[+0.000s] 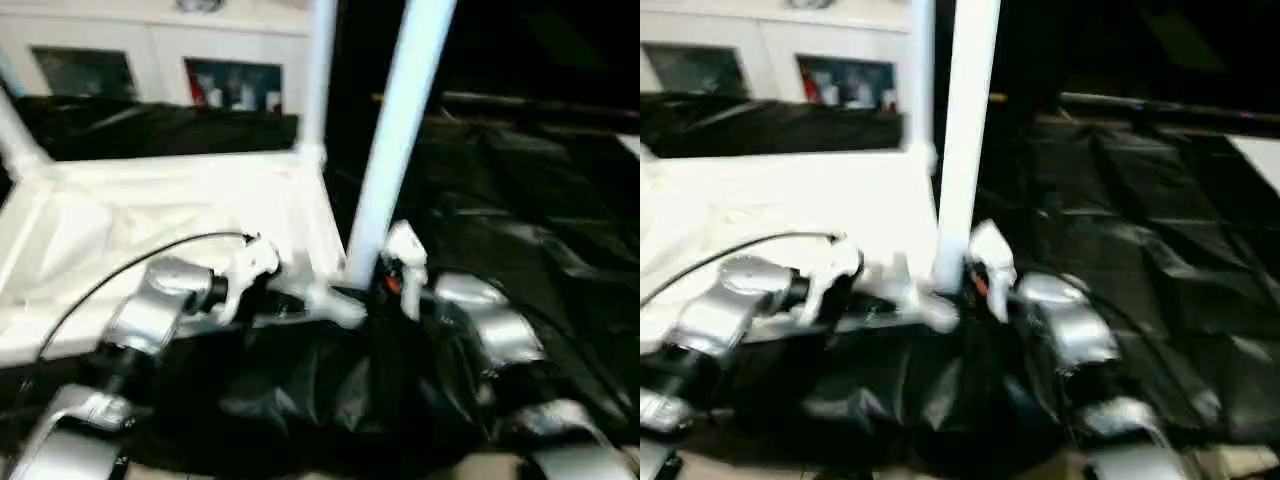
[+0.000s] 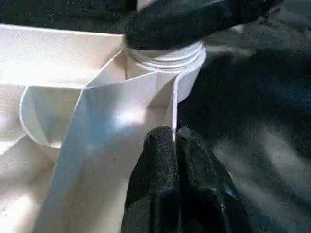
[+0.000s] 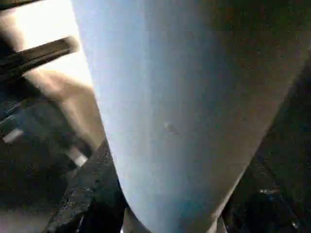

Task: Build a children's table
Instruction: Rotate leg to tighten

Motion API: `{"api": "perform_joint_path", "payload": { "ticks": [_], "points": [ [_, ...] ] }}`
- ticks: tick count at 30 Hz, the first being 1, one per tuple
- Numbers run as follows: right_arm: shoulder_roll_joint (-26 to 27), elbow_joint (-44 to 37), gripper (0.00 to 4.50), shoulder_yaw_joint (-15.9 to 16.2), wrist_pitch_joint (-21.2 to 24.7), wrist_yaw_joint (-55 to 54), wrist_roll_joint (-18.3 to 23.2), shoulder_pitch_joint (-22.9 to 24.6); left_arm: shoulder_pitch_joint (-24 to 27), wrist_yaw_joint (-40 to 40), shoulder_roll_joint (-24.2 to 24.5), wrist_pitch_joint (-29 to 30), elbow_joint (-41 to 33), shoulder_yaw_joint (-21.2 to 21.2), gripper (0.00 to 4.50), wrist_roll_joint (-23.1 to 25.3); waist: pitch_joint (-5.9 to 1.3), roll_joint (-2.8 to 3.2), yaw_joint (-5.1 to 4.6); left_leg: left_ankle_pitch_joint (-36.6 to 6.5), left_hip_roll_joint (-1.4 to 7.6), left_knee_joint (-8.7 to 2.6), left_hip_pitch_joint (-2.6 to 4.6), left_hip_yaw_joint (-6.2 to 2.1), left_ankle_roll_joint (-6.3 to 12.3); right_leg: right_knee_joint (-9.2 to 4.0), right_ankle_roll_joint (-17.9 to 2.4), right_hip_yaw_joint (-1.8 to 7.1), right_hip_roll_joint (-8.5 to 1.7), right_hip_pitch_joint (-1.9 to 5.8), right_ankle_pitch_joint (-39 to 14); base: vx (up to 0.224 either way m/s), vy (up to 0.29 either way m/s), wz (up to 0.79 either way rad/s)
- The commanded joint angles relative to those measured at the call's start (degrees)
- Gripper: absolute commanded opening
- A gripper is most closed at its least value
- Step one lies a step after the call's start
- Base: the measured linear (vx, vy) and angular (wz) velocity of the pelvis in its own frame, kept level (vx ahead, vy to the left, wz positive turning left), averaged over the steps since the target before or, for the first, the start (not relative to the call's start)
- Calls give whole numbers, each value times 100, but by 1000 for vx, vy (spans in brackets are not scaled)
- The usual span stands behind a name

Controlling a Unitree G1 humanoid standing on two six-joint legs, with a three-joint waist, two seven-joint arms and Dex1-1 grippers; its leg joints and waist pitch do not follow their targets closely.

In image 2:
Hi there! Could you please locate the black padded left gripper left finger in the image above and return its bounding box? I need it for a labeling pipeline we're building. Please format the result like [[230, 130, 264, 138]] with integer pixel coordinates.
[[125, 126, 181, 233]]

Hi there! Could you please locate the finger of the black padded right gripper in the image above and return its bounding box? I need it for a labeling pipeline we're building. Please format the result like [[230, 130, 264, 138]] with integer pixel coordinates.
[[124, 0, 273, 52]]

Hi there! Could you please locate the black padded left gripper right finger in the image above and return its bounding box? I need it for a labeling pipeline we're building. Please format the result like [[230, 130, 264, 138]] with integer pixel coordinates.
[[176, 128, 250, 233]]

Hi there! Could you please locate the white plastic table leg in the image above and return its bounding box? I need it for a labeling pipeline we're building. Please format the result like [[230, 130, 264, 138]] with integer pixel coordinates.
[[125, 0, 207, 73]]

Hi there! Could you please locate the black shiny mat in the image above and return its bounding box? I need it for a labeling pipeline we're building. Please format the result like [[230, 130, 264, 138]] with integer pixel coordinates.
[[0, 0, 311, 233]]

